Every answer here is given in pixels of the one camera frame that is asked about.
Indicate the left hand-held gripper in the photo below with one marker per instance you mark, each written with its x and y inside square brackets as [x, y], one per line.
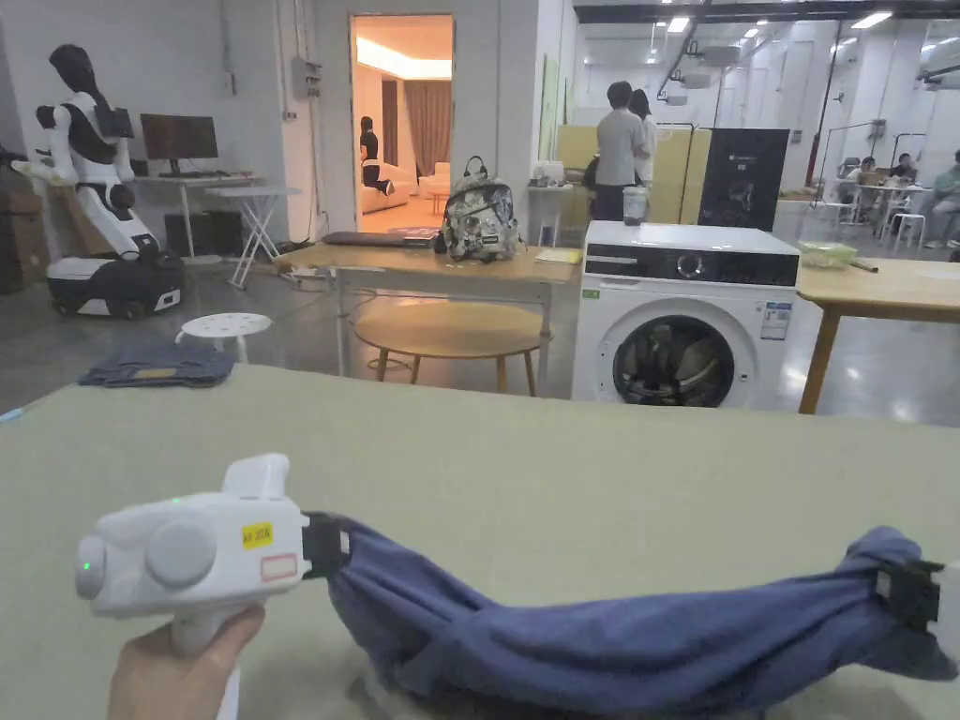
[187, 551]

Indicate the brown cartons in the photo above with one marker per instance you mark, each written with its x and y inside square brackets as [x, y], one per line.
[22, 240]

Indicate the grey wall electrical box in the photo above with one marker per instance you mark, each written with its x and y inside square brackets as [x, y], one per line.
[306, 76]

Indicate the large black box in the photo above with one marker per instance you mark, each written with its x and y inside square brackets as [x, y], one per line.
[742, 180]

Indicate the group of people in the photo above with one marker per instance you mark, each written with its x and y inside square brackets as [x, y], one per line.
[900, 184]

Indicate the white desk with monitor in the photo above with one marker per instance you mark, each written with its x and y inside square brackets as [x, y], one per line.
[178, 142]

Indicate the white washing machine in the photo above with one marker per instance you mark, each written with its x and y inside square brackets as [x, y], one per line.
[690, 315]

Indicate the dark blue garment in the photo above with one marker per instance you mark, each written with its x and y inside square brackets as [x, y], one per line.
[600, 645]

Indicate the folded blue jeans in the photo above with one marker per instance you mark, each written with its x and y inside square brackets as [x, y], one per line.
[157, 367]

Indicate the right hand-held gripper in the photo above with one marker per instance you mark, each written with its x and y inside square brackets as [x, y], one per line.
[911, 592]

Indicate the person's left hand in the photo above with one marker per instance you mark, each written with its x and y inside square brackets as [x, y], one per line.
[169, 679]

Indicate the bed with pale green sheet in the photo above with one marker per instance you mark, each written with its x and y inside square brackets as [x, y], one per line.
[525, 465]

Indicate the black and white humanoid robot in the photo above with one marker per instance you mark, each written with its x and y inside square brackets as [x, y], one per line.
[94, 142]

